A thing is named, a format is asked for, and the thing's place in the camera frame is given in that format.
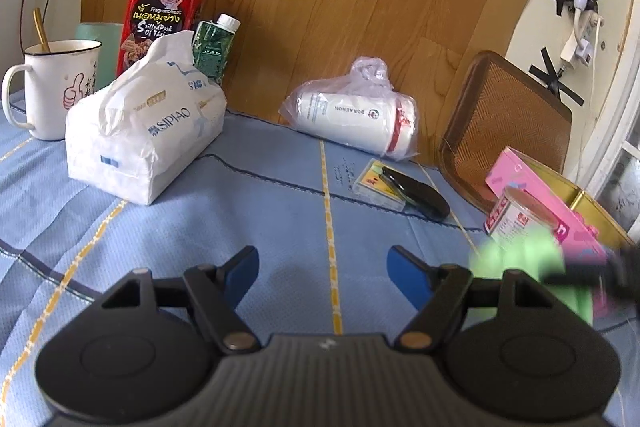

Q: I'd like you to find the white enamel mug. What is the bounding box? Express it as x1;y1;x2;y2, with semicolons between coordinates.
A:
1;39;104;141

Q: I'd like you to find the white window frame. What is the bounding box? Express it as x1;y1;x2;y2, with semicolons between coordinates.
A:
584;2;640;233

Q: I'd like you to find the brown woven tray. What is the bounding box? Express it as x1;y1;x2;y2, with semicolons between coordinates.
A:
438;51;574;214

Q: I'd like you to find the green drink carton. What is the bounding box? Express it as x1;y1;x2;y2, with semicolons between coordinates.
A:
192;13;242;86

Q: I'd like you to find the green cloth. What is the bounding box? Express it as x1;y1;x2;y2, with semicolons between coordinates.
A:
469;229;597;326

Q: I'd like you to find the red tin box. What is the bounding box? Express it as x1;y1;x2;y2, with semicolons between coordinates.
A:
115;0;215;78

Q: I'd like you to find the yellow card box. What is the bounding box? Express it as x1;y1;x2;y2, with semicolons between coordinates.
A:
352;159;407;208

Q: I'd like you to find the pale green container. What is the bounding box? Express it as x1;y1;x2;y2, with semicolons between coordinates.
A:
74;22;126;88

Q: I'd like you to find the pink label food can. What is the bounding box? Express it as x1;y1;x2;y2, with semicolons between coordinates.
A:
483;185;569;254

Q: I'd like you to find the black tape cross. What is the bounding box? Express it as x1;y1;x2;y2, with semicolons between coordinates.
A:
529;48;586;106

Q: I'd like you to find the golden spoon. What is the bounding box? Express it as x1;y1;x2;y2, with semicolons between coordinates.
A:
32;8;51;54

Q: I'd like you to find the white power strip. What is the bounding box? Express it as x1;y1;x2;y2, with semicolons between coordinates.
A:
559;9;607;64

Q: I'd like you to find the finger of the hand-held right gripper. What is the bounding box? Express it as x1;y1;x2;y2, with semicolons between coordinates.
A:
543;264;622;292

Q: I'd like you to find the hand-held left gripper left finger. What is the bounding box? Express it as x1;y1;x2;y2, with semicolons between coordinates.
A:
74;245;261;355

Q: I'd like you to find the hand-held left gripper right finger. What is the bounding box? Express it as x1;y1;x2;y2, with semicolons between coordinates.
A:
387;245;577;354

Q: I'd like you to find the pink tin box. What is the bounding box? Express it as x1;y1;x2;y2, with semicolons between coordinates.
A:
483;145;640;324

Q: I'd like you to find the large white tissue pack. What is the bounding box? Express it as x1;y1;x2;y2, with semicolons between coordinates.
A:
64;30;227;206

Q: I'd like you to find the white bottle in plastic bag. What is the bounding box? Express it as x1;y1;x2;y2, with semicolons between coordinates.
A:
279;56;419;161

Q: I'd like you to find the white power cable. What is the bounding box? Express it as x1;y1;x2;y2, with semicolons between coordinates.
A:
582;14;607;142

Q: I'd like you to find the blue quilted table cover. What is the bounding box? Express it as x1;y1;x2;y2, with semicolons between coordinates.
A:
0;88;640;427

